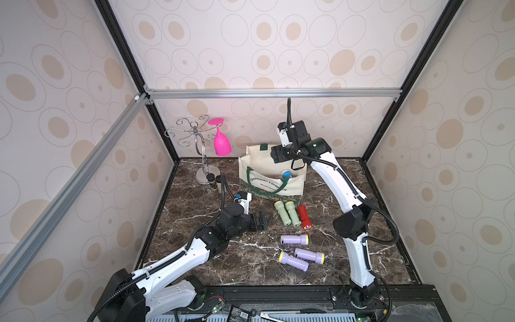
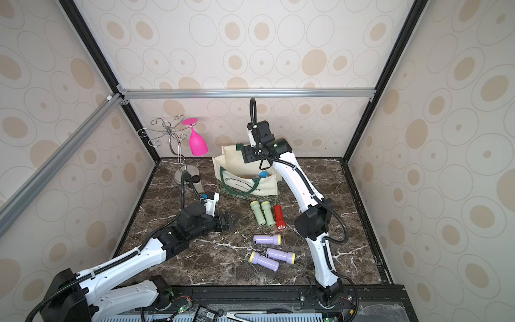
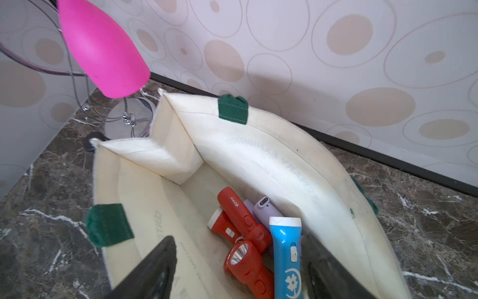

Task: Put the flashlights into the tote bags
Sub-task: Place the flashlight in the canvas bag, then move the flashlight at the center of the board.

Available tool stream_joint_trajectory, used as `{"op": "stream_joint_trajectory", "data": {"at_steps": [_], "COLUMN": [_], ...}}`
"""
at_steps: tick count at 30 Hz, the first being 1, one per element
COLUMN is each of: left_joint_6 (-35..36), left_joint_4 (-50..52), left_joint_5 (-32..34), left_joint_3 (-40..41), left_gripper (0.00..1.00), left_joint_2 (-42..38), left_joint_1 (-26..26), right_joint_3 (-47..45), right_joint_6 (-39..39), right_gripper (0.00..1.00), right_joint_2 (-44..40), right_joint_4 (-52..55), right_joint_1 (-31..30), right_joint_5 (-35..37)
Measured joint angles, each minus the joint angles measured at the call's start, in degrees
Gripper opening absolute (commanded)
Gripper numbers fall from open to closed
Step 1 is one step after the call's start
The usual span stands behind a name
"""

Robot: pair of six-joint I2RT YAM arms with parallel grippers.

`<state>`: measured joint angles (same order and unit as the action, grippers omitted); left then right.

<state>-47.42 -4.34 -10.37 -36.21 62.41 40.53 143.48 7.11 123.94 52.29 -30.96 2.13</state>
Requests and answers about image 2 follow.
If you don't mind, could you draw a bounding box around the horizontal aluminium rail back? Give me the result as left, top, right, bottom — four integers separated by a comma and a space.
122, 88, 376, 99

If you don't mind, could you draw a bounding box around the small red flashlight right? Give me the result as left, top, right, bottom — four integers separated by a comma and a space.
274, 205, 287, 231

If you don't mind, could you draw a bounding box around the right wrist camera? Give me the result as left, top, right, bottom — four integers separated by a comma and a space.
247, 123, 259, 147

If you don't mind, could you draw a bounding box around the green flashlight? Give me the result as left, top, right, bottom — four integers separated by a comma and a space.
250, 201, 266, 225
261, 201, 276, 227

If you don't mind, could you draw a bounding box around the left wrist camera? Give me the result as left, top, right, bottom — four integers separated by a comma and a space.
201, 192, 219, 217

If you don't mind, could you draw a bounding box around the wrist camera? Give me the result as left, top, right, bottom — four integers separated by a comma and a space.
201, 192, 219, 217
247, 123, 259, 147

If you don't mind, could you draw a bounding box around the pink plastic wine glass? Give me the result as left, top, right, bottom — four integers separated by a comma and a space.
182, 118, 209, 156

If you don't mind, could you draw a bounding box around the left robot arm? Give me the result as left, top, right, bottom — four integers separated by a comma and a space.
25, 172, 241, 321

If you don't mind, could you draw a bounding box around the purple flashlight bottom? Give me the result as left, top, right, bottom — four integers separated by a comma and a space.
249, 252, 279, 272

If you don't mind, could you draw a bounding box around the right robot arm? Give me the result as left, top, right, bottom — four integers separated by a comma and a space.
241, 97, 355, 307

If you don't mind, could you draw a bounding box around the aluminium rail left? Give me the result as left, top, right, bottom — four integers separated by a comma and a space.
1, 93, 122, 235

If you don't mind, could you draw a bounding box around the chrome wine glass rack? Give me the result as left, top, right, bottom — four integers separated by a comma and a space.
137, 115, 199, 183

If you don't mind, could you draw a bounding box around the purple flashlight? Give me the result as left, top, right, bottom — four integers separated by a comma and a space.
253, 234, 282, 246
249, 252, 279, 272
266, 248, 296, 264

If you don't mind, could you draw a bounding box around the cream canvas tote bag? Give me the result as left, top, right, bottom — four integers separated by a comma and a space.
212, 144, 282, 197

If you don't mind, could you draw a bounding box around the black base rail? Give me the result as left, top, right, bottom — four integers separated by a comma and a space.
72, 284, 419, 322

